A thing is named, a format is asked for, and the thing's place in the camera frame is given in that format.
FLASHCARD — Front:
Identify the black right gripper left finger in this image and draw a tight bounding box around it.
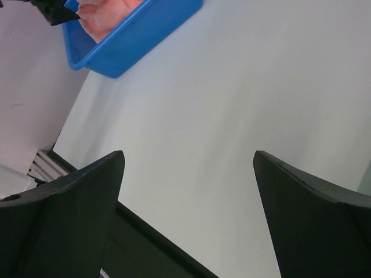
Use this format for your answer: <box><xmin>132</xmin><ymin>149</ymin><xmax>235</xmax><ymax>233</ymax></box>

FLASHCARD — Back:
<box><xmin>1</xmin><ymin>151</ymin><xmax>125</xmax><ymax>277</ymax></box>

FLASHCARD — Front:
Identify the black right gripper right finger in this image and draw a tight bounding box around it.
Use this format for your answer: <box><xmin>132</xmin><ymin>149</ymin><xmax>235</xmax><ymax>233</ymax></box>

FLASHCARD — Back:
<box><xmin>253</xmin><ymin>151</ymin><xmax>370</xmax><ymax>277</ymax></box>

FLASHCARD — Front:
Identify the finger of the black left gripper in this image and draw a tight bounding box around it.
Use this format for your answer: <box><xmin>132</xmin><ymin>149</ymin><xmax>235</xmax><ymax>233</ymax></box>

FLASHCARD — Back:
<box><xmin>30</xmin><ymin>0</ymin><xmax>80</xmax><ymax>26</ymax></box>

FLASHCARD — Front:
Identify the pink towel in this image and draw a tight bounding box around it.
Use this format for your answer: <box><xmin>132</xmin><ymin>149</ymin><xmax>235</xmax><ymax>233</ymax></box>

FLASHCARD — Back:
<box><xmin>77</xmin><ymin>0</ymin><xmax>143</xmax><ymax>43</ymax></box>

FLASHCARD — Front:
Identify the blue plastic bin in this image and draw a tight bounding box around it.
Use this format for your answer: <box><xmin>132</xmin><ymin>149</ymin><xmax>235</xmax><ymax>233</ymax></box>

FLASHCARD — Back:
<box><xmin>62</xmin><ymin>0</ymin><xmax>203</xmax><ymax>78</ymax></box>

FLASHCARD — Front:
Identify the aluminium frame rail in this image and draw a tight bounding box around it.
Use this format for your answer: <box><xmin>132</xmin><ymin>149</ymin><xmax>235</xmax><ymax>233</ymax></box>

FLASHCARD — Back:
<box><xmin>27</xmin><ymin>150</ymin><xmax>76</xmax><ymax>185</ymax></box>

